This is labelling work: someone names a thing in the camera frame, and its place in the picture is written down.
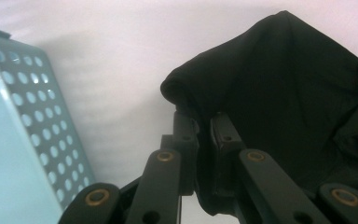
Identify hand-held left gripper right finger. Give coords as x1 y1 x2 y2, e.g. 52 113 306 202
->
210 112 247 197

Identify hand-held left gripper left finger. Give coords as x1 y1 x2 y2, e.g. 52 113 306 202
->
160 111 200 197

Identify black shorts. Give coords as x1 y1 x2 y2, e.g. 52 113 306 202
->
160 9 358 217

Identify light blue plastic basket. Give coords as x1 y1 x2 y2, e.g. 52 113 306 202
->
0 22 96 224

